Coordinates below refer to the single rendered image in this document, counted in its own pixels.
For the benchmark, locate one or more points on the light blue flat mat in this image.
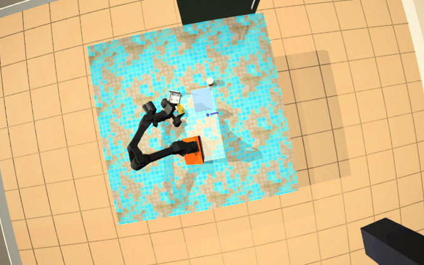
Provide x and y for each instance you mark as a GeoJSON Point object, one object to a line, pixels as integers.
{"type": "Point", "coordinates": [202, 99]}

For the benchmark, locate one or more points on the yellow round plate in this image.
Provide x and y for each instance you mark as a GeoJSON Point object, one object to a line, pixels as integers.
{"type": "Point", "coordinates": [180, 108]}

